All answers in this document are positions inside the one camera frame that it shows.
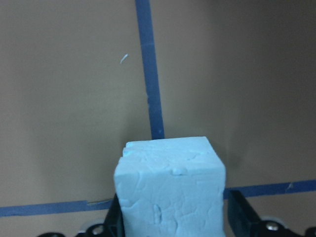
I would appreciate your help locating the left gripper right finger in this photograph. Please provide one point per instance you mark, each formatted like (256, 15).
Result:
(242, 217)

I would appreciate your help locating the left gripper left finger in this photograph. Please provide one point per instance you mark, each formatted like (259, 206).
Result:
(114, 220)

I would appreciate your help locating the light blue block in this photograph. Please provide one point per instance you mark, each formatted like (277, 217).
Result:
(171, 188)

